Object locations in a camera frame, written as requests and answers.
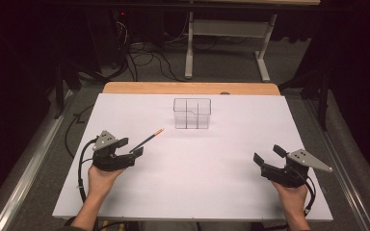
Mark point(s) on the person's left hand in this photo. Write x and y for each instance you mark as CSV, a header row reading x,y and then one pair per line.
x,y
99,183

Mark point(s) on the black computer tower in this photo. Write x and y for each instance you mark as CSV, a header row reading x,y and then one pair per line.
x,y
109,38

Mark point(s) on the metal floor rail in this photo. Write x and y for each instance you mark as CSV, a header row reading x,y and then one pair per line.
x,y
343,179
29,176

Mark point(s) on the white-legged desk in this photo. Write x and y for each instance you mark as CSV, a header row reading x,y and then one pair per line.
x,y
189,48

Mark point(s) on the wooden table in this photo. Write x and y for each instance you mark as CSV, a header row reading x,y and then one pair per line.
x,y
173,88

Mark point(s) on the black metal stand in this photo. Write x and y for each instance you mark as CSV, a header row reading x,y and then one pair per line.
x,y
323,102
58,96

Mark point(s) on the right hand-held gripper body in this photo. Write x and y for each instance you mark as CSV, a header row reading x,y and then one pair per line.
x,y
285,176

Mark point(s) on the white table cover board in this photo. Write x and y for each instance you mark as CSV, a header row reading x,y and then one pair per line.
x,y
189,176

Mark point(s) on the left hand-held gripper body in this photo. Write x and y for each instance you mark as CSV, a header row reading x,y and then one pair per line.
x,y
109,160

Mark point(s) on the clear plastic organizer box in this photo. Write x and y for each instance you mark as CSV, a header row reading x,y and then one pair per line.
x,y
202,109

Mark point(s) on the black pencil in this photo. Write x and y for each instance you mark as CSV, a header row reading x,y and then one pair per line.
x,y
147,140

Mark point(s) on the person's dark sleeve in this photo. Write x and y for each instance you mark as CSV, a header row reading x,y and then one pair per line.
x,y
72,229

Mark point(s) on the person's right hand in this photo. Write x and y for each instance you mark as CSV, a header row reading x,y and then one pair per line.
x,y
294,200

